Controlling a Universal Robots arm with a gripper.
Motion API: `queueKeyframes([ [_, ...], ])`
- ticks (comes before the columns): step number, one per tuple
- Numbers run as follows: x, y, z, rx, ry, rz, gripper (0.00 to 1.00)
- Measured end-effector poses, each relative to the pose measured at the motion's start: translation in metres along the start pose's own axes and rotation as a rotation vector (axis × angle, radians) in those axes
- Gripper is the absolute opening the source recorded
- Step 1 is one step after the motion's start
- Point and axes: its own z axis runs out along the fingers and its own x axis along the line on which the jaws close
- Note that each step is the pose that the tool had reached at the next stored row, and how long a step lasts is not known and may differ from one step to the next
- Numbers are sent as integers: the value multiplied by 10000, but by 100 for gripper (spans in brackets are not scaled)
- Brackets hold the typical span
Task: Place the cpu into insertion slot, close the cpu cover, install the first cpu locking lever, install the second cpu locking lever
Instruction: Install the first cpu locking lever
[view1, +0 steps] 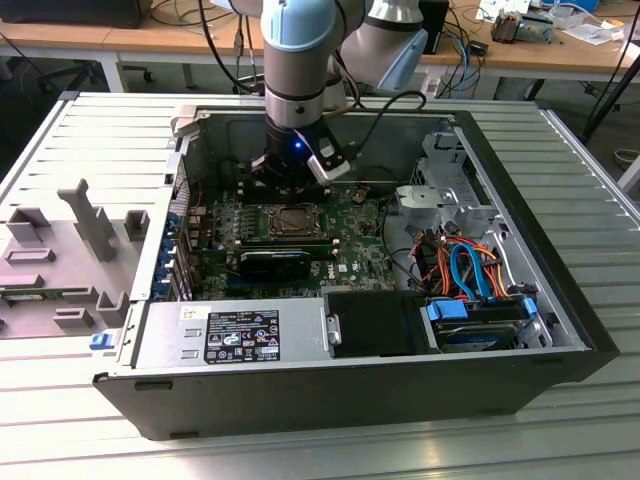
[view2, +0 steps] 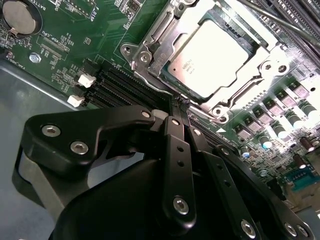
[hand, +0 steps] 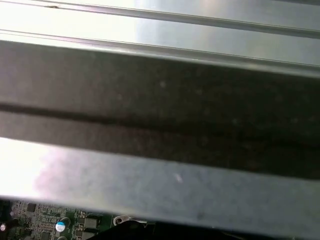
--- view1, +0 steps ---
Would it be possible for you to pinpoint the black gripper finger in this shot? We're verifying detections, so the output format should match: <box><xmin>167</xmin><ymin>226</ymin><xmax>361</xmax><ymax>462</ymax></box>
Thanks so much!
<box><xmin>251</xmin><ymin>154</ymin><xmax>295</xmax><ymax>202</ymax></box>
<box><xmin>298</xmin><ymin>181</ymin><xmax>333</xmax><ymax>203</ymax></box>

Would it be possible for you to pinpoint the metal socket cover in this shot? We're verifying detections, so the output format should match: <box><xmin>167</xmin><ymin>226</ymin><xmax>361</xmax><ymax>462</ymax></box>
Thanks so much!
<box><xmin>264</xmin><ymin>202</ymin><xmax>329</xmax><ymax>239</ymax></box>

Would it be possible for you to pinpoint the silver CPU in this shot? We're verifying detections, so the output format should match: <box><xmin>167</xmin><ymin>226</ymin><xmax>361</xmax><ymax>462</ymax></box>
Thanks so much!
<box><xmin>279</xmin><ymin>207</ymin><xmax>312</xmax><ymax>233</ymax></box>

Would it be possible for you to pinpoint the CPU socket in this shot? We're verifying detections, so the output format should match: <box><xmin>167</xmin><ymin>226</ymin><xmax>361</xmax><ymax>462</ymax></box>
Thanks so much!
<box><xmin>264</xmin><ymin>201</ymin><xmax>330</xmax><ymax>240</ymax></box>

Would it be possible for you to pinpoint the black disk bay cover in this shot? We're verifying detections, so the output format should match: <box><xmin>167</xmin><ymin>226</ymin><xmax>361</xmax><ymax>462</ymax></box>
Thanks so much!
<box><xmin>323</xmin><ymin>290</ymin><xmax>431</xmax><ymax>359</ymax></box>

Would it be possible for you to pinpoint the CPU cooler heatsink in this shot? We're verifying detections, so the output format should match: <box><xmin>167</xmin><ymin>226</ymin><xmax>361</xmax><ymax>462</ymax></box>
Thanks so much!
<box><xmin>490</xmin><ymin>12</ymin><xmax>524</xmax><ymax>45</ymax></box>

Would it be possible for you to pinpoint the green RAM stick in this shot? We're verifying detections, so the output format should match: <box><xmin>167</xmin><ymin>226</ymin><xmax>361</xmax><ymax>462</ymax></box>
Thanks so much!
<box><xmin>241</xmin><ymin>237</ymin><xmax>335</xmax><ymax>259</ymax></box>
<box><xmin>0</xmin><ymin>291</ymin><xmax>65</xmax><ymax>303</ymax></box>

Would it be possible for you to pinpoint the green motherboard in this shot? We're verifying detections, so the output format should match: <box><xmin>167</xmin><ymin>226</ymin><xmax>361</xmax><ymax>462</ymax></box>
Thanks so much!
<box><xmin>187</xmin><ymin>183</ymin><xmax>401</xmax><ymax>302</ymax></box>

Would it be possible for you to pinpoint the black graphics card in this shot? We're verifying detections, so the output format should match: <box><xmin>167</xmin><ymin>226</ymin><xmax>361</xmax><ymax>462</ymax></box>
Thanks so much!
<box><xmin>238</xmin><ymin>248</ymin><xmax>312</xmax><ymax>282</ymax></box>

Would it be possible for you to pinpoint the silver metal drive cage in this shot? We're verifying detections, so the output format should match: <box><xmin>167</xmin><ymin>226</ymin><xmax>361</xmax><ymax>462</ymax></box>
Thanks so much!
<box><xmin>394</xmin><ymin>130</ymin><xmax>506</xmax><ymax>239</ymax></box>

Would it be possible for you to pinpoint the wooden desk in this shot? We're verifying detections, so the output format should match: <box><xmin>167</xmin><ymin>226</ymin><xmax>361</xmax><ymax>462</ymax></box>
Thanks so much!
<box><xmin>0</xmin><ymin>0</ymin><xmax>640</xmax><ymax>94</ymax></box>

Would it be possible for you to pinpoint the silver power supply unit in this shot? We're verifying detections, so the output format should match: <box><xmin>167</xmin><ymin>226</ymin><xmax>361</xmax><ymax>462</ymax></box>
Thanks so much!
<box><xmin>130</xmin><ymin>298</ymin><xmax>334</xmax><ymax>369</ymax></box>

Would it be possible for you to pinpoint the black open PC case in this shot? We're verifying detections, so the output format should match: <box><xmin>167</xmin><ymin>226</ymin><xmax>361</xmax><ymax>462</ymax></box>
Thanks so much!
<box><xmin>92</xmin><ymin>92</ymin><xmax>621</xmax><ymax>442</ymax></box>

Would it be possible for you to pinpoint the tall black box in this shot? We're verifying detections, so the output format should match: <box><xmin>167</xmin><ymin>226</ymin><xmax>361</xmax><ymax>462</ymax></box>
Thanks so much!
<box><xmin>418</xmin><ymin>0</ymin><xmax>450</xmax><ymax>55</ymax></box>

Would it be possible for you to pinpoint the grey parts rack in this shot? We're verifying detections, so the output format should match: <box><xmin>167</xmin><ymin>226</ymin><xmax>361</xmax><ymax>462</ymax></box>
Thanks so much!
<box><xmin>0</xmin><ymin>177</ymin><xmax>151</xmax><ymax>341</ymax></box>

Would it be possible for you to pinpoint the hard disk in blue carrier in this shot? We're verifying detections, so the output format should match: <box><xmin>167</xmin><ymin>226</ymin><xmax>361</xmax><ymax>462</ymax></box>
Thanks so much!
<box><xmin>422</xmin><ymin>294</ymin><xmax>540</xmax><ymax>355</ymax></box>

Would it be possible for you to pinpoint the black office chair base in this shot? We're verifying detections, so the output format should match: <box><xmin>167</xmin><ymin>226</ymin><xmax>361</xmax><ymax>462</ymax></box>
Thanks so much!
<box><xmin>37</xmin><ymin>59</ymin><xmax>101</xmax><ymax>94</ymax></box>

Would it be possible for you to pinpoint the black equipment box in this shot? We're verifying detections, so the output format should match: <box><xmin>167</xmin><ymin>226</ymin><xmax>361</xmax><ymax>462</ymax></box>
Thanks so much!
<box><xmin>0</xmin><ymin>0</ymin><xmax>146</xmax><ymax>30</ymax></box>

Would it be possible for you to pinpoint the white printed cardboard box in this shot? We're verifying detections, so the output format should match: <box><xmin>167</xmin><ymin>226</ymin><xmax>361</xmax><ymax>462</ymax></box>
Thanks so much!
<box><xmin>477</xmin><ymin>0</ymin><xmax>532</xmax><ymax>22</ymax></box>

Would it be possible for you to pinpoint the small grey device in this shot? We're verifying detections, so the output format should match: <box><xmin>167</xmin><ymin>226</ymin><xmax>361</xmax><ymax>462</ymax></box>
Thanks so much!
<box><xmin>519</xmin><ymin>14</ymin><xmax>555</xmax><ymax>45</ymax></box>

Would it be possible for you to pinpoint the black tripod stand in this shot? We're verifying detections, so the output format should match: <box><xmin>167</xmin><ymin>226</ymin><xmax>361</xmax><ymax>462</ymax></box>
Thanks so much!
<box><xmin>579</xmin><ymin>29</ymin><xmax>640</xmax><ymax>147</ymax></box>

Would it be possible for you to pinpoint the white paper sheet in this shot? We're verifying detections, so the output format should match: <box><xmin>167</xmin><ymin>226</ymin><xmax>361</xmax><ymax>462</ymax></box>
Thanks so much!
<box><xmin>562</xmin><ymin>22</ymin><xmax>626</xmax><ymax>47</ymax></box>

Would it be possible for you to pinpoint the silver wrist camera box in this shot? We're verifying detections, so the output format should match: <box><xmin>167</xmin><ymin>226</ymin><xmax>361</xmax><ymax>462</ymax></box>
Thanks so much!
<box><xmin>293</xmin><ymin>125</ymin><xmax>351</xmax><ymax>184</ymax></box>

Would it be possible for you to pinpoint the black camera cable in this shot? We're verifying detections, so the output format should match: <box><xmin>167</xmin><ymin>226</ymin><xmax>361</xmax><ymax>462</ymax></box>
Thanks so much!
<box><xmin>349</xmin><ymin>89</ymin><xmax>429</xmax><ymax>159</ymax></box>

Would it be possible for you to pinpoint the orange wire bundle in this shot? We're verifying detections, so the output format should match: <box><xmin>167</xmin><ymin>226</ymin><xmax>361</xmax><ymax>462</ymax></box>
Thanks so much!
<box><xmin>413</xmin><ymin>230</ymin><xmax>517</xmax><ymax>301</ymax></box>

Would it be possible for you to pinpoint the blue wire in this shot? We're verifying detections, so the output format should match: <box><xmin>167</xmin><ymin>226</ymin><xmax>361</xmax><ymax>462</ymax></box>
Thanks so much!
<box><xmin>448</xmin><ymin>241</ymin><xmax>497</xmax><ymax>304</ymax></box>

